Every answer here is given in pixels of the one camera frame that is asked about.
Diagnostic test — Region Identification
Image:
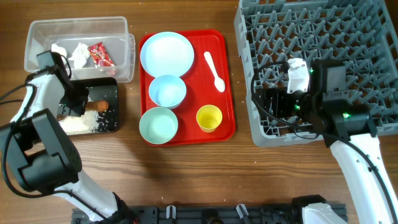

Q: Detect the red plastic tray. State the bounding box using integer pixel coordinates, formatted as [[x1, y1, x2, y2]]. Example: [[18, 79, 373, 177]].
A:
[[139, 29, 236, 146]]

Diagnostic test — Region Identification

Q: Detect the grey dishwasher rack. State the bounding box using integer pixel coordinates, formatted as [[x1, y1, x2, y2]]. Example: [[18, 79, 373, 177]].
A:
[[234, 1, 397, 136]]

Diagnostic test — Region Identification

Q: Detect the white tissue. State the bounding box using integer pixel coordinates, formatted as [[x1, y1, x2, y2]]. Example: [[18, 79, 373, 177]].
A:
[[50, 44, 67, 57], [69, 43, 90, 69]]

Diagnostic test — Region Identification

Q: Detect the light blue plate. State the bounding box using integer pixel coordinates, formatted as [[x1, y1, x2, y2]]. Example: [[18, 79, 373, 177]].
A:
[[140, 32, 195, 78]]

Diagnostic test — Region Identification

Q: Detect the yellow plastic cup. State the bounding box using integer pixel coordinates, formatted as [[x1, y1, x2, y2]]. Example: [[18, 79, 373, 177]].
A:
[[196, 105, 223, 133]]

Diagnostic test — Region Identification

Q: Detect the red snack wrapper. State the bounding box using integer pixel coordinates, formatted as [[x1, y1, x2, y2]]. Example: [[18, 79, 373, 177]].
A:
[[88, 42, 114, 67]]

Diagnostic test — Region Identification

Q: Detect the orange carrot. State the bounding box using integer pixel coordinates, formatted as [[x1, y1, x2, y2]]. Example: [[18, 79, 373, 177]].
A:
[[86, 100, 109, 112]]

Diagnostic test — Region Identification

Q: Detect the mint green bowl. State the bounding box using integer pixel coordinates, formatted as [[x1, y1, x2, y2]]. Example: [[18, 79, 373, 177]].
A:
[[139, 107, 178, 144]]

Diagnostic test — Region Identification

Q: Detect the clear plastic bin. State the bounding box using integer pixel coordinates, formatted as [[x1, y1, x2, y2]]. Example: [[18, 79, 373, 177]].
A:
[[24, 16, 136, 83]]

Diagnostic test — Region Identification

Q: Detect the white plastic spoon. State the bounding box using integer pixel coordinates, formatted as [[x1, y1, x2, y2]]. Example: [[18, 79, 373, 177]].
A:
[[204, 52, 226, 92]]

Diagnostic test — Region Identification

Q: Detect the light blue bowl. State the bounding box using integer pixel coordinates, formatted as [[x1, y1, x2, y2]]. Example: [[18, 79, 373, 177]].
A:
[[148, 75, 187, 110]]

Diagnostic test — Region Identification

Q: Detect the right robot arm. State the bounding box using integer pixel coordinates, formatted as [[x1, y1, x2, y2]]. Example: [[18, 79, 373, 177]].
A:
[[249, 58, 397, 223]]

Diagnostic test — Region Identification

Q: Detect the black waste tray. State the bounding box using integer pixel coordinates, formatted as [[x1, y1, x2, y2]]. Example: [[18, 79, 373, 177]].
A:
[[72, 77, 119, 134]]

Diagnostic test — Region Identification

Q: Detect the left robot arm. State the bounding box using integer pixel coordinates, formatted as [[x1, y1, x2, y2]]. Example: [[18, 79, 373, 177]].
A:
[[1, 50, 139, 223]]

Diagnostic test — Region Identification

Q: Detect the white rice pile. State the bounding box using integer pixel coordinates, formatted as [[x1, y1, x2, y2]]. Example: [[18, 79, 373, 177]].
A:
[[58, 111, 99, 136]]

